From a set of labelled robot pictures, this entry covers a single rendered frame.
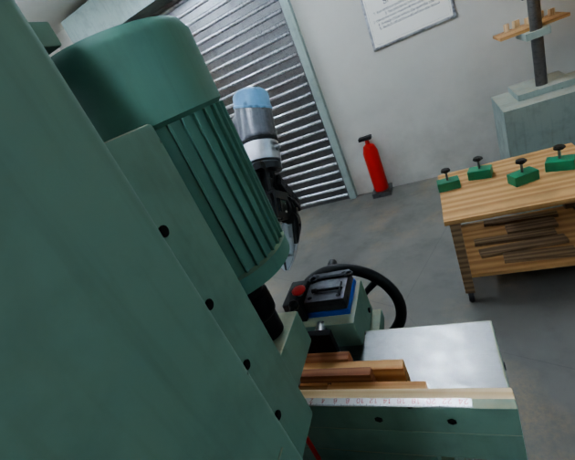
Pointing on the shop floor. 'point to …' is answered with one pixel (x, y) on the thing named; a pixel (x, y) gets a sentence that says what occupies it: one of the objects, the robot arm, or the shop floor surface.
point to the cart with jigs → (531, 186)
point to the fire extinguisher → (375, 169)
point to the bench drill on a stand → (543, 98)
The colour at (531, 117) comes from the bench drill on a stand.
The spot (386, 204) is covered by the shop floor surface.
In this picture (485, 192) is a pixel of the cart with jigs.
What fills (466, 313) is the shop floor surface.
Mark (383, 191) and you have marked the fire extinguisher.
